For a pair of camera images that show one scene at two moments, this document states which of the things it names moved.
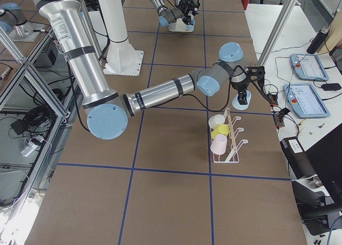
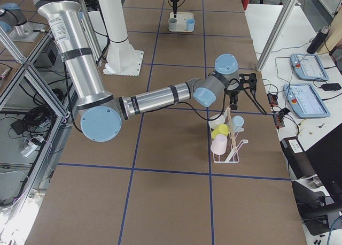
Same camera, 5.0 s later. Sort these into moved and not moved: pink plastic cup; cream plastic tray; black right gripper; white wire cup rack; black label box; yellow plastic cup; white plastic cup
Moved: pink plastic cup; black right gripper
Not moved: white plastic cup; cream plastic tray; black label box; yellow plastic cup; white wire cup rack
